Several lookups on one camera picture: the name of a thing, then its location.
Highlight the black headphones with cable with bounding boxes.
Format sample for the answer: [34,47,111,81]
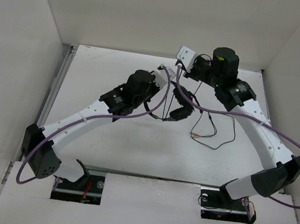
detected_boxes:
[139,74,242,153]

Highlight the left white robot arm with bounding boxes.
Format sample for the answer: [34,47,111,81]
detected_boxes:
[16,69,171,189]

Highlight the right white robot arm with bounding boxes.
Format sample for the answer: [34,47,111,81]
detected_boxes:
[178,47,300,207]

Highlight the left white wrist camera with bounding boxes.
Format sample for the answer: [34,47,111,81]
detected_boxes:
[150,64,176,90]

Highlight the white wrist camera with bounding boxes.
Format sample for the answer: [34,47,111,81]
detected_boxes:
[150,64,176,90]
[176,46,198,73]

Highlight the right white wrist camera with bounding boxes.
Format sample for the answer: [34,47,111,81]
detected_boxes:
[176,46,198,73]

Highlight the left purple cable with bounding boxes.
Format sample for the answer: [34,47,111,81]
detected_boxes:
[15,49,174,203]

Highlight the purple cable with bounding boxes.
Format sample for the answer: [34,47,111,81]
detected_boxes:
[160,65,300,210]
[15,49,174,203]

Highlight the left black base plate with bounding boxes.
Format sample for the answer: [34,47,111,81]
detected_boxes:
[50,171,106,205]

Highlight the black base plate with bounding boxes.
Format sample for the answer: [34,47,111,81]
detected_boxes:
[197,187,257,224]
[50,171,106,205]

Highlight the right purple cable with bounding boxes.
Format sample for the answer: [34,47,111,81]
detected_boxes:
[160,65,300,210]

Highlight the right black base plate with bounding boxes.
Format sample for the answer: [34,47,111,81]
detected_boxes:
[197,187,257,224]

